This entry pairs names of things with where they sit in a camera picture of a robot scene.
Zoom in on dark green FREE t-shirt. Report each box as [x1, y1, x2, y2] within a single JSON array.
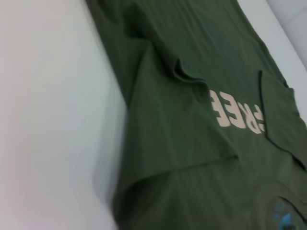
[[85, 0, 307, 230]]

